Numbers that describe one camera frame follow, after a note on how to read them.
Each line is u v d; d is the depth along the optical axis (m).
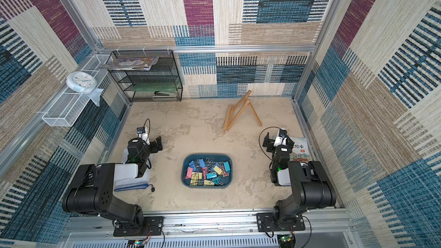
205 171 0.85
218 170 0.85
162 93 1.09
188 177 0.85
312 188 0.46
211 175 0.84
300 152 0.94
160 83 1.14
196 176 0.85
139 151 0.73
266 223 0.74
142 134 0.80
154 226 0.73
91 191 0.45
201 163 0.88
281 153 0.70
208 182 0.82
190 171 0.86
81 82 0.75
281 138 0.76
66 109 0.72
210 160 0.87
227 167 0.87
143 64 0.88
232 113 1.09
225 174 0.85
